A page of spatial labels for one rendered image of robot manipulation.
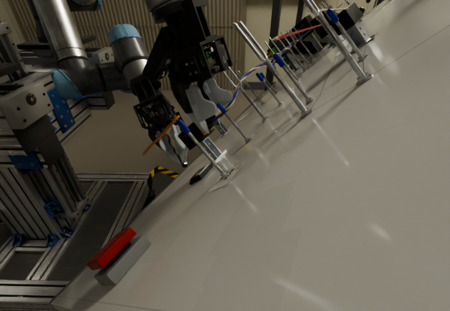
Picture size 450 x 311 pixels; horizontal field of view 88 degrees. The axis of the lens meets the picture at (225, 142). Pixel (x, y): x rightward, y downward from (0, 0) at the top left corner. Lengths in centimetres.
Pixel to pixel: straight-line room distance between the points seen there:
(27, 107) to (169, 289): 75
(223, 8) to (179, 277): 343
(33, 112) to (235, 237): 79
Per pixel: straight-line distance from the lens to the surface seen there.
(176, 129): 57
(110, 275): 32
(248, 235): 16
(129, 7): 376
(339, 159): 17
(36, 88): 91
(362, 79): 29
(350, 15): 50
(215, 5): 352
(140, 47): 64
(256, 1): 358
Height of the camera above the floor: 136
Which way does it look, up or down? 34 degrees down
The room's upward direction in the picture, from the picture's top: straight up
